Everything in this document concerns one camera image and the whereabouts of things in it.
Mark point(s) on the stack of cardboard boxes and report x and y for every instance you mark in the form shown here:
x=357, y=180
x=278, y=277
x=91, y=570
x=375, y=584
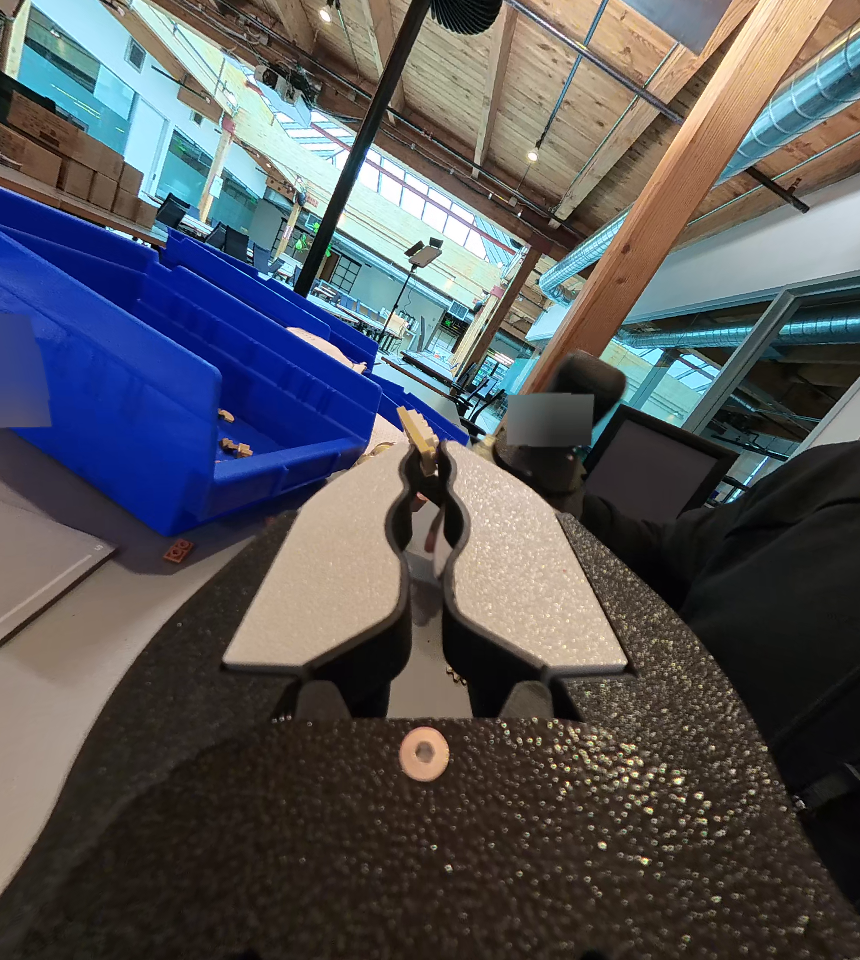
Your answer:
x=40, y=127

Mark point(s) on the person's black jacket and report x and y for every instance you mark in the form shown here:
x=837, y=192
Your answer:
x=812, y=600

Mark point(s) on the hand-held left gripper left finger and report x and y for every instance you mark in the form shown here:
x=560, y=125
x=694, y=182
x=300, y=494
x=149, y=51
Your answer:
x=325, y=577

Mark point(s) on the wooden support post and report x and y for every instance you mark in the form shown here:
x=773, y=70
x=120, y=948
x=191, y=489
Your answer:
x=662, y=195

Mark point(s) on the grey desk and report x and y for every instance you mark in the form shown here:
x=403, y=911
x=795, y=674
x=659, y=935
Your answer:
x=40, y=712

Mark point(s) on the tan brick assembly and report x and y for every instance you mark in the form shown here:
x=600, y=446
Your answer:
x=419, y=435

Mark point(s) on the flat brown brick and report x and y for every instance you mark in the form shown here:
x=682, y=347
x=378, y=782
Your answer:
x=179, y=551

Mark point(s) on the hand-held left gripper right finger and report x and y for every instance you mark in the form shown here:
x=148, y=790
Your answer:
x=535, y=585

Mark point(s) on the group of small loose bricks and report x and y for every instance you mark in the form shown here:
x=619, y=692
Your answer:
x=239, y=448

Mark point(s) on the light panel on tripod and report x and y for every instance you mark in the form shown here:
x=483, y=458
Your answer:
x=425, y=253

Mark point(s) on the black computer monitor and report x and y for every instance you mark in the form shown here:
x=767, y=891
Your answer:
x=647, y=465

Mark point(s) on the blue plastic storage bin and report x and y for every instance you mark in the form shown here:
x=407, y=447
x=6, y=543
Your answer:
x=137, y=420
x=265, y=300

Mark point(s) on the grey instruction booklet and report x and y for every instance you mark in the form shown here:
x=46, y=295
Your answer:
x=10, y=570

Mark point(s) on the pale plastic bag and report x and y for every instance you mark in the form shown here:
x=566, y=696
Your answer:
x=317, y=341

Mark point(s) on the person's right forearm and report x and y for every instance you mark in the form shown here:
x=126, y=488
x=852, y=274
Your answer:
x=640, y=547

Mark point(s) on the black floor lamp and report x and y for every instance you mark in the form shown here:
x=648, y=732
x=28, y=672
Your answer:
x=372, y=135

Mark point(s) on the silver ventilation duct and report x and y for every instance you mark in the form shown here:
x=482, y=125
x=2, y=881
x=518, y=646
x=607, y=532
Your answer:
x=812, y=90
x=835, y=326

